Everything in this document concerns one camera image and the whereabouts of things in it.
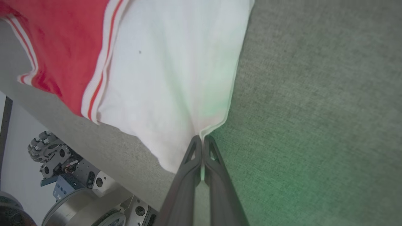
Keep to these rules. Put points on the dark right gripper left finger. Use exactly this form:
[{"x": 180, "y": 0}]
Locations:
[{"x": 180, "y": 201}]

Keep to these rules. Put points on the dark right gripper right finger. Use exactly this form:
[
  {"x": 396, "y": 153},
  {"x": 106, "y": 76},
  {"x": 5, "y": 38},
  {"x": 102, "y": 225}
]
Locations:
[{"x": 223, "y": 201}]

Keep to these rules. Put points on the red and white garment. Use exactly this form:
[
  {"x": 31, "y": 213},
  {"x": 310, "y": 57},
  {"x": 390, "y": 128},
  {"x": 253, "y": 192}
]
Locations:
[{"x": 163, "y": 78}]

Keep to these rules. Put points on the wheeled robot base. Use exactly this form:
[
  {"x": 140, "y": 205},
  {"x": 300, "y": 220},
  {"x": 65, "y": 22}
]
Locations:
[{"x": 78, "y": 201}]

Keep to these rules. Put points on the grey-green fabric sofa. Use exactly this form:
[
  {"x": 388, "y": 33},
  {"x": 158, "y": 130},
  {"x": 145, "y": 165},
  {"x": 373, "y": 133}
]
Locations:
[{"x": 314, "y": 94}]

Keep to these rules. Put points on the dark wall strip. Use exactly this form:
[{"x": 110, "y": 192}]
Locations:
[{"x": 5, "y": 131}]

